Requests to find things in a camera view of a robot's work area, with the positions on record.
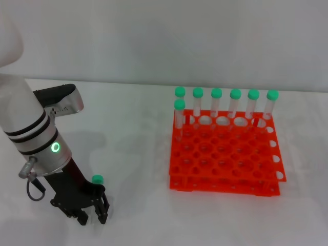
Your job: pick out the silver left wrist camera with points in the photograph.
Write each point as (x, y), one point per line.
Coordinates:
(64, 102)

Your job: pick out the orange test tube rack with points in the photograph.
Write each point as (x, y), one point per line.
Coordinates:
(225, 159)

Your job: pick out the green capped clear test tube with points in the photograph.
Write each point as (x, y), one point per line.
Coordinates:
(97, 179)
(272, 95)
(216, 93)
(180, 91)
(235, 94)
(197, 92)
(179, 104)
(253, 94)

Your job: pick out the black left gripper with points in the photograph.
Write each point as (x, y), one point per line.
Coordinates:
(71, 192)

